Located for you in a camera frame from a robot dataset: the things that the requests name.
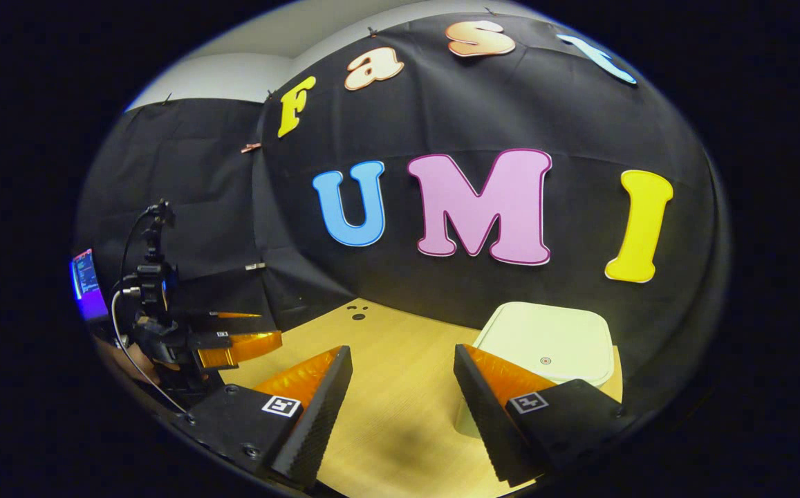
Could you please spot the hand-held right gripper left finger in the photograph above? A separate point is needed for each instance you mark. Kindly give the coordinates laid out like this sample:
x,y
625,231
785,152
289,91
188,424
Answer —
x,y
320,415

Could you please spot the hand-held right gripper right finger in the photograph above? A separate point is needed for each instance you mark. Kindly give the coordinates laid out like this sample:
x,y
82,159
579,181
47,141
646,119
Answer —
x,y
486,415

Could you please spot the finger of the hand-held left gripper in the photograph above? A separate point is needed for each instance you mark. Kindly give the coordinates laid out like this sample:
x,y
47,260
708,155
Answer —
x,y
209,340
234,315

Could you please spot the green desktop garbage bin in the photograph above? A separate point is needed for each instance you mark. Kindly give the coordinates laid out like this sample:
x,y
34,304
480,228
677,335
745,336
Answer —
x,y
510,332

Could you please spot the green garbage bin lid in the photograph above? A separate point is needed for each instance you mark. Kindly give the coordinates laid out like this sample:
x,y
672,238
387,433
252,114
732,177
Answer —
x,y
565,346

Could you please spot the wooden desktop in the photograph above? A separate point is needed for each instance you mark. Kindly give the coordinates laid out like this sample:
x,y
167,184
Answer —
x,y
400,387

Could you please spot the lit computer screen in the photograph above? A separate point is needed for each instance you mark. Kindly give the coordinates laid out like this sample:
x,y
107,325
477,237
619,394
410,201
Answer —
x,y
87,280

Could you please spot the small orange clip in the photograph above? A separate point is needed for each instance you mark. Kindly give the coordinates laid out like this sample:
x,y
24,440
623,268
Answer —
x,y
251,147

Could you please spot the black backdrop cloth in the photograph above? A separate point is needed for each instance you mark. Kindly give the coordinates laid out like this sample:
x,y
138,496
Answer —
x,y
510,104

